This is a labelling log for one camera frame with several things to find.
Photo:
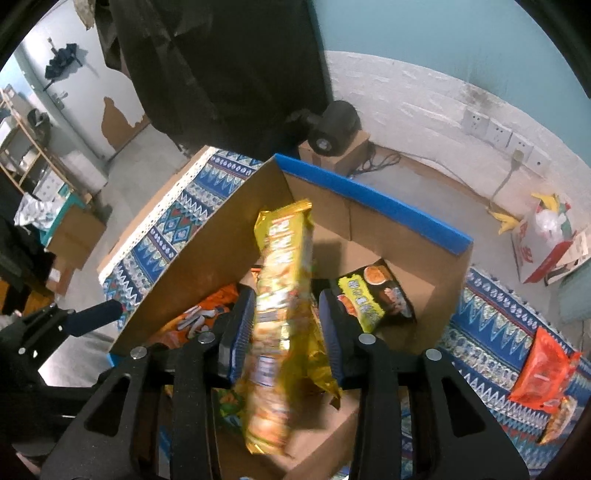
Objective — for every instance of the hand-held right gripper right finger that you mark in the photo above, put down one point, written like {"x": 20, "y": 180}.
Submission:
{"x": 330, "y": 332}

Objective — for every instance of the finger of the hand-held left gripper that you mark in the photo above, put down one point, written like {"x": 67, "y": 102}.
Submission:
{"x": 92, "y": 316}

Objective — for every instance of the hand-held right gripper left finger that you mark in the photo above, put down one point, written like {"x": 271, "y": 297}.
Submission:
{"x": 238, "y": 332}

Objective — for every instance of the orange snack packet white print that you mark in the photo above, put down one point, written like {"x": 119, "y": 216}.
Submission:
{"x": 198, "y": 318}

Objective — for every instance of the black and yellow snack packet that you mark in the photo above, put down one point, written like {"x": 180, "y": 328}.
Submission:
{"x": 376, "y": 295}

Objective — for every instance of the long yellow snack packet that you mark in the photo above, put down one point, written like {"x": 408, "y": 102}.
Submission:
{"x": 277, "y": 286}

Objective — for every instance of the green snack packet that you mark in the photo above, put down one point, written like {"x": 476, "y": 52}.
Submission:
{"x": 231, "y": 408}

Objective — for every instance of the blue cardboard box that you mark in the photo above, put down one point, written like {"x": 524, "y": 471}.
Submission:
{"x": 212, "y": 249}

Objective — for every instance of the stacked cardboard boxes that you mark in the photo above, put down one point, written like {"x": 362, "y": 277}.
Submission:
{"x": 74, "y": 235}

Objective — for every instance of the blue patterned blanket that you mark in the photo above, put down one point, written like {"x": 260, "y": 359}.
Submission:
{"x": 184, "y": 217}

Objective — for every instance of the small brown cardboard box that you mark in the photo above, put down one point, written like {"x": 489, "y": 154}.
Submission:
{"x": 346, "y": 157}

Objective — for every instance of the wooden rack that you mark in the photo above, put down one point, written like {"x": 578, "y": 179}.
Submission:
{"x": 27, "y": 152}

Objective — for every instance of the banana peel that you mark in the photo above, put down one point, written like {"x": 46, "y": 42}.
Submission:
{"x": 504, "y": 220}

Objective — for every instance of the black speaker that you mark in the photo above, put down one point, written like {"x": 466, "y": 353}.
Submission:
{"x": 332, "y": 124}

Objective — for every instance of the white peeling door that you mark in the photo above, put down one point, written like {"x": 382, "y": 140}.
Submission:
{"x": 87, "y": 106}

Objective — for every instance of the red snack packet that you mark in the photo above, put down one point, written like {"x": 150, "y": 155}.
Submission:
{"x": 542, "y": 369}

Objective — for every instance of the red and white trash bag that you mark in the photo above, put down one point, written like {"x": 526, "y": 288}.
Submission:
{"x": 545, "y": 249}

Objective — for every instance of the clear orange snack packet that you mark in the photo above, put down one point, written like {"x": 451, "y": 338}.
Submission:
{"x": 558, "y": 420}

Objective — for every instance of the light blue bin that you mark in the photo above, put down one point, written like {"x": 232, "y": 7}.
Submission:
{"x": 577, "y": 300}

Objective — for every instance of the black umbrella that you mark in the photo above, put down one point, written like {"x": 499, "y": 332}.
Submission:
{"x": 62, "y": 62}

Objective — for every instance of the hanging dark cloth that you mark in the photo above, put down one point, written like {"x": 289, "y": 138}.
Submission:
{"x": 207, "y": 69}

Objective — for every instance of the white wall socket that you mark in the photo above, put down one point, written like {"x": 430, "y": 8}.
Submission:
{"x": 498, "y": 133}
{"x": 475, "y": 121}
{"x": 539, "y": 159}
{"x": 521, "y": 145}

